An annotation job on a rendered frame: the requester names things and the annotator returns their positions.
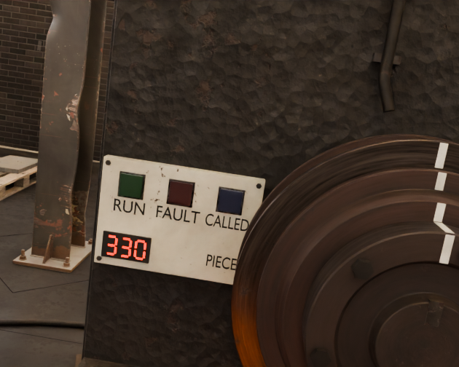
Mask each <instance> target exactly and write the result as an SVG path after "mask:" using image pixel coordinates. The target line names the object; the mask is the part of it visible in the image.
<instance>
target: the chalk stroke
mask: <svg viewBox="0 0 459 367"><path fill-rule="evenodd" d="M447 147H448V143H440V146H439V151H438V155H437V158H436V164H435V167H437V168H442V169H443V166H444V160H445V157H446V153H447ZM446 176H447V174H446V173H440V172H439V174H438V177H437V180H436V186H435V189H436V190H442V191H443V188H444V182H445V179H446ZM445 206H446V204H443V203H437V206H436V212H435V216H434V219H433V222H434V223H435V224H436V225H438V226H439V227H440V228H441V229H443V230H444V231H445V232H448V233H453V234H454V232H453V231H451V230H450V229H449V228H447V227H446V226H445V225H444V224H443V223H439V222H442V219H443V215H444V209H445ZM435 221H438V222H435ZM454 239H455V236H453V235H448V234H446V236H445V239H444V244H443V248H442V254H441V257H440V260H439V263H443V264H448V262H449V259H450V254H451V250H452V245H453V242H454Z"/></svg>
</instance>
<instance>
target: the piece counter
mask: <svg viewBox="0 0 459 367"><path fill-rule="evenodd" d="M109 237H113V238H115V245H117V238H116V236H112V235H109ZM123 239H124V240H130V238H126V237H123ZM138 242H144V240H138ZM138 242H135V248H137V243H138ZM115 245H112V244H108V246H112V247H114V246H115ZM131 246H132V241H131V240H130V245H129V247H130V248H131ZM129 247H125V246H122V248H125V249H129ZM116 252H117V247H114V253H116ZM114 253H107V254H108V255H114ZM130 253H131V249H129V253H128V256H130ZM145 253H146V252H143V258H139V257H136V250H134V257H136V259H138V260H143V259H144V258H145ZM128 256H126V255H121V257H125V258H128Z"/></svg>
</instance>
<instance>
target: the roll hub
mask: <svg viewBox="0 0 459 367"><path fill-rule="evenodd" d="M444 225H445V226H446V227H447V228H449V229H450V230H451V231H453V232H454V234H453V233H448V232H445V231H444V230H443V229H441V228H440V227H439V226H438V225H436V224H435V223H434V222H430V221H408V222H401V223H397V224H390V225H387V226H382V227H380V228H377V229H374V230H372V231H369V232H367V233H365V234H363V235H361V236H359V237H357V238H356V239H354V240H352V241H350V242H349V243H348V244H347V245H345V246H343V247H342V248H341V249H340V250H338V251H337V252H336V253H335V254H334V255H333V256H332V257H331V258H330V259H329V260H328V261H327V262H326V264H325V265H324V266H323V268H322V269H321V271H320V272H319V273H318V275H317V276H316V278H315V280H314V281H313V284H312V285H311V288H310V290H309V293H308V295H307V298H306V302H305V307H304V311H303V316H302V337H303V343H304V348H305V359H306V363H307V367H314V365H313V362H312V360H311V358H310V354H311V353H312V352H313V351H314V350H315V349H316V348H321V349H326V350H328V352H329V355H330V358H331V363H330V364H329V365H328V366H327V367H459V228H457V227H455V226H450V225H447V224H444ZM446 234H448V235H453V236H455V239H454V242H453V245H452V250H451V254H450V259H449V262H448V264H443V263H439V260H440V257H441V254H442V248H443V244H444V239H445V236H446ZM357 259H365V260H369V261H370V263H371V265H372V268H373V270H374V272H373V273H372V274H371V276H370V277H369V278H368V279H367V280H362V279H358V278H355V276H354V274H353V270H352V268H351V266H352V265H353V264H354V263H355V262H356V260H357Z"/></svg>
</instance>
